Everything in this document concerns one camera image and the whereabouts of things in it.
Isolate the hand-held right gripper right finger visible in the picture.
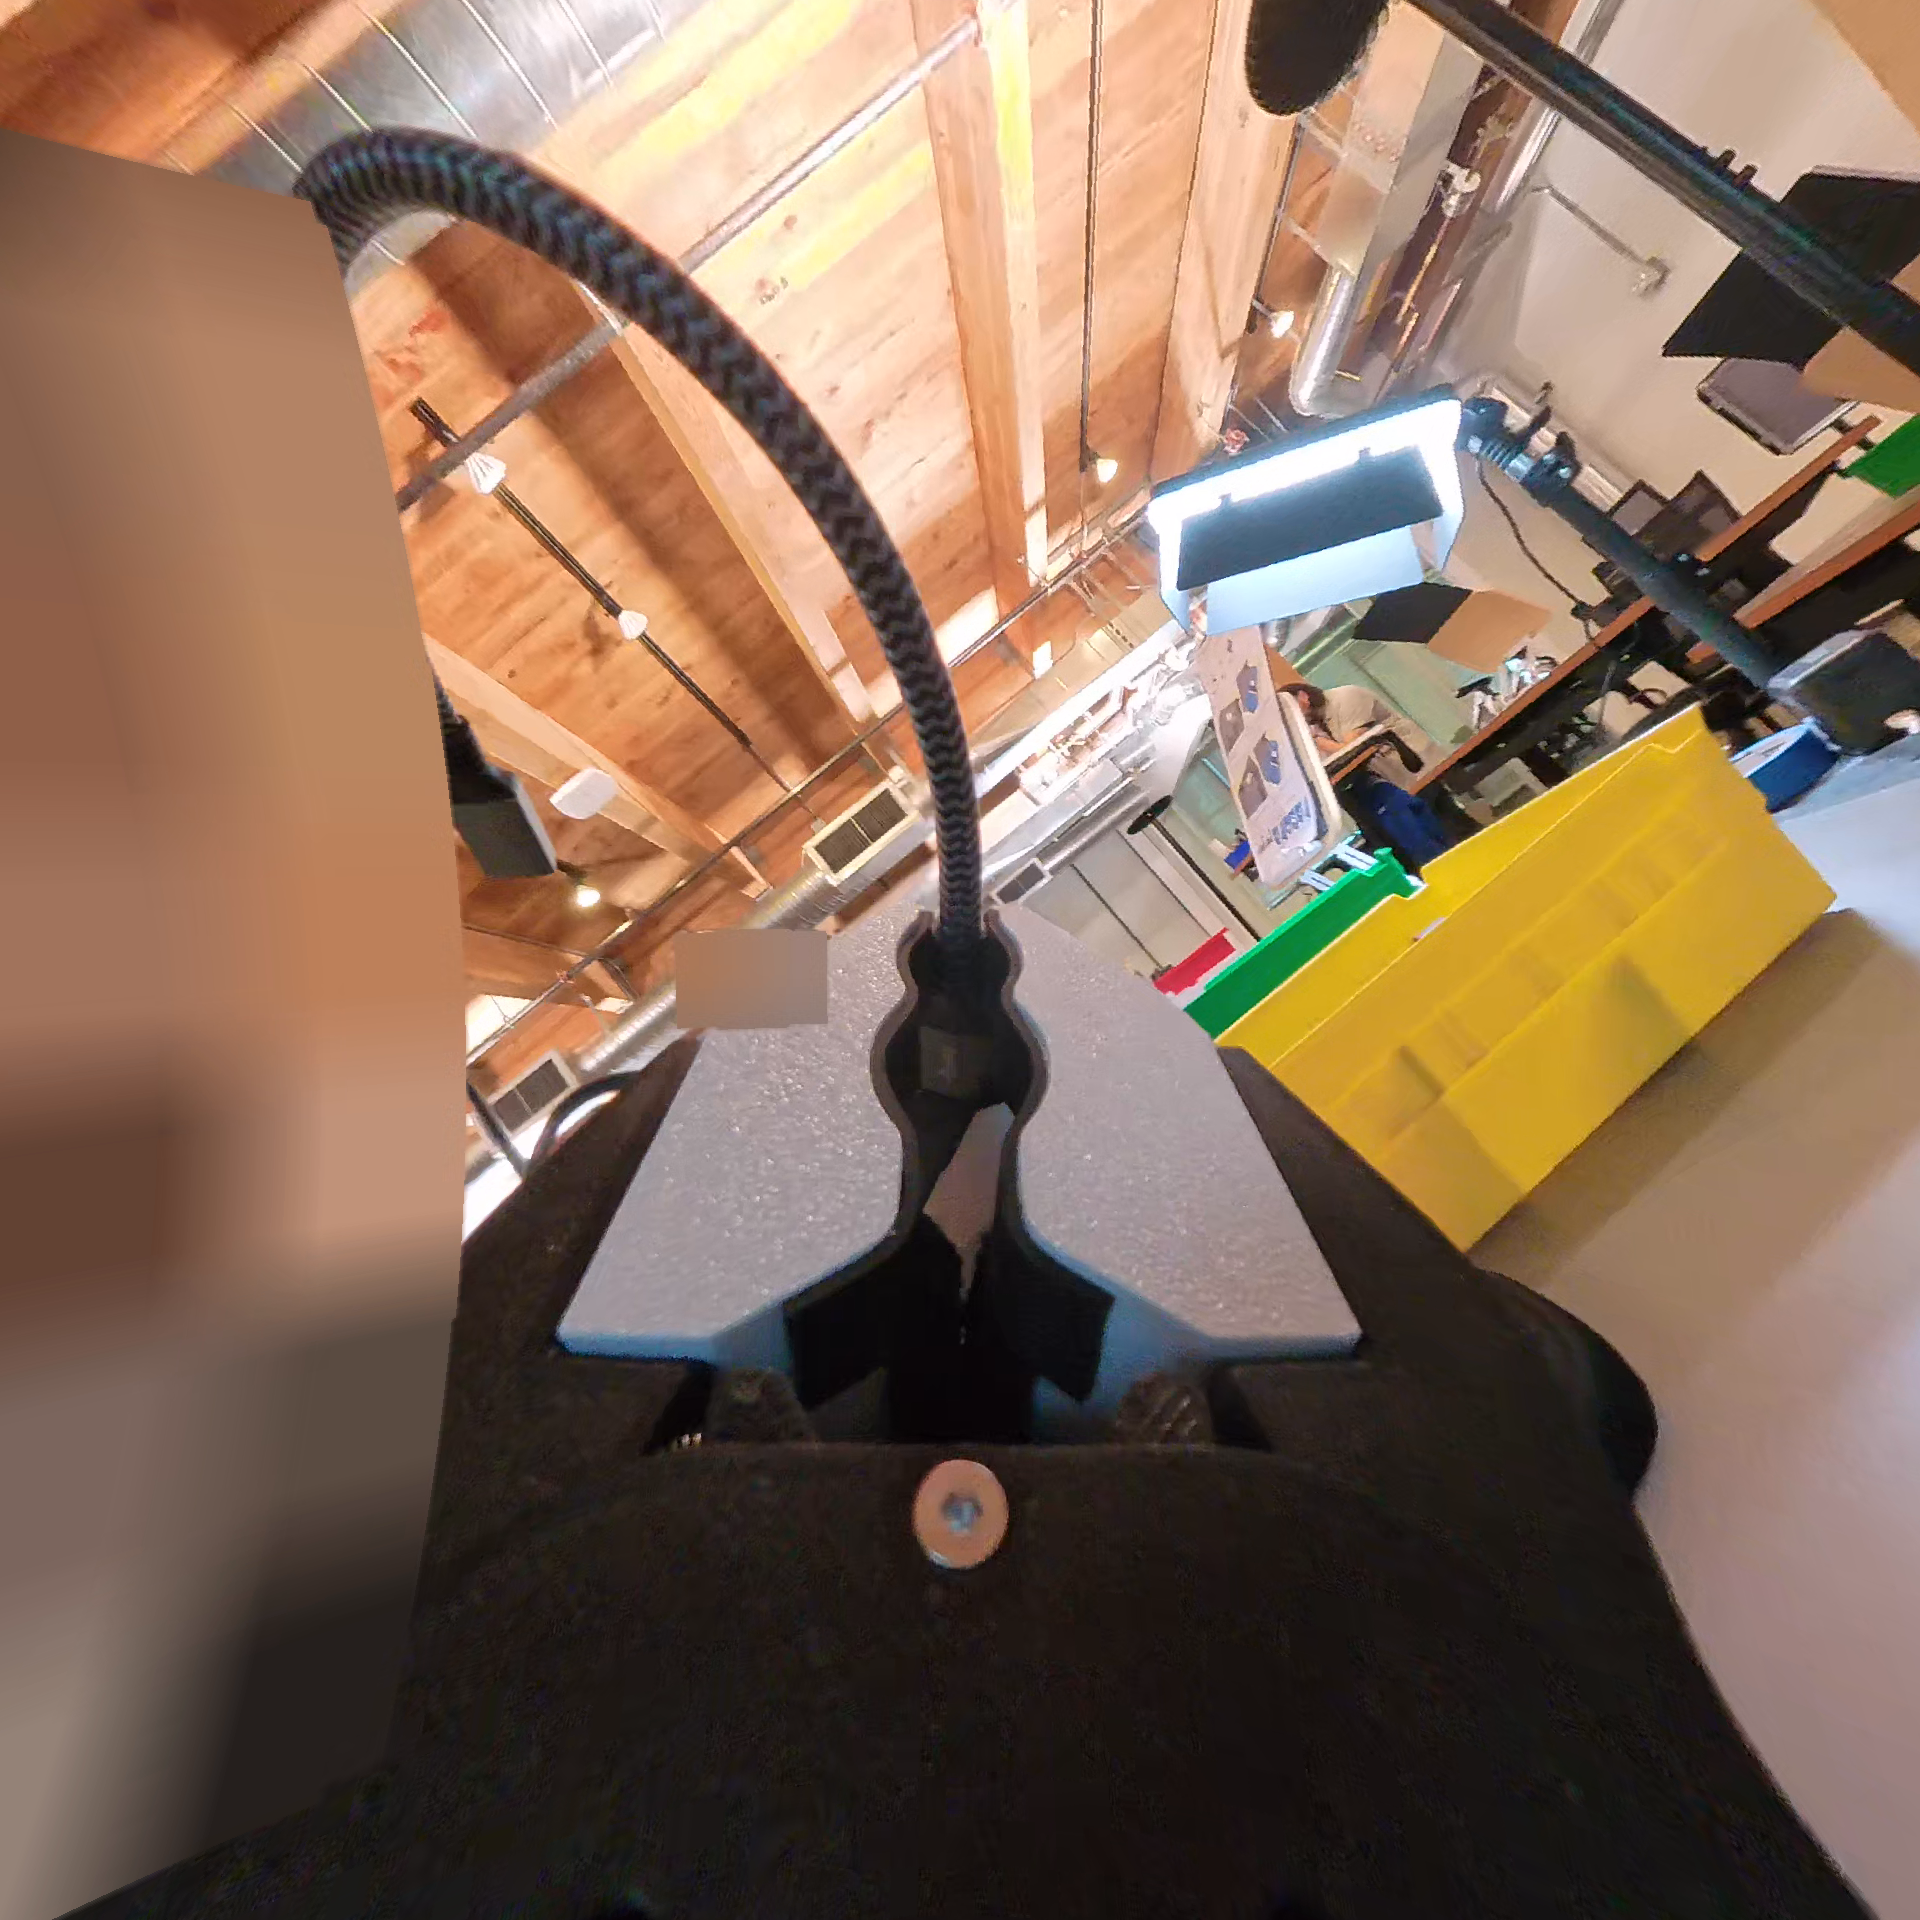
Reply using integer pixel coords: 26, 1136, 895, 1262
979, 907, 1364, 1359

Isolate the small grey power adapter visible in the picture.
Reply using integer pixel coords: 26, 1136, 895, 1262
1769, 630, 1920, 755

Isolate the black boom stand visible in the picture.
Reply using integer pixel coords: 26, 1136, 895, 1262
1395, 0, 1920, 376

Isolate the yellow plastic bin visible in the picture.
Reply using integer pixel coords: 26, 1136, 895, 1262
1215, 704, 1839, 1255

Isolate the blue tape roll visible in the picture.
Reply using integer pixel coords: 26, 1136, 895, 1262
1740, 723, 1839, 811

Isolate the black light stand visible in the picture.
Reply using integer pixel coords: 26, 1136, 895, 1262
1459, 394, 1825, 692

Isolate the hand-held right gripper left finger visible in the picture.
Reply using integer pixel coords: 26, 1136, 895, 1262
556, 907, 943, 1359

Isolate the grey braided USB cable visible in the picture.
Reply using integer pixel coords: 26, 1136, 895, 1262
293, 128, 998, 1119

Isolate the green plastic bin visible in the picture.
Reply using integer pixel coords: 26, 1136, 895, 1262
1185, 848, 1425, 1037

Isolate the LED light panel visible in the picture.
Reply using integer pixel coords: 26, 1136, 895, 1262
1148, 387, 1465, 636

